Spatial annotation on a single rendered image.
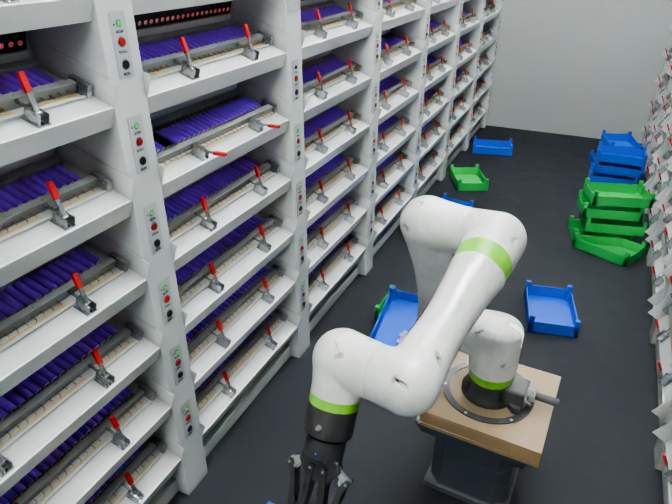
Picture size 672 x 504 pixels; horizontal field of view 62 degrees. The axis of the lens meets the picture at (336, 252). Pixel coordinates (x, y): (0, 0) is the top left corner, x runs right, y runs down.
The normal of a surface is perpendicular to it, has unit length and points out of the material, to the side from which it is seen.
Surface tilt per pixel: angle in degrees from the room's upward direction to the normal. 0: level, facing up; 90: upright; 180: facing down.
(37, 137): 110
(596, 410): 0
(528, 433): 0
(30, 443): 19
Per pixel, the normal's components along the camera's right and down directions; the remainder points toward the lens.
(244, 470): 0.00, -0.88
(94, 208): 0.30, -0.75
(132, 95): 0.90, 0.21
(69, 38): -0.42, 0.44
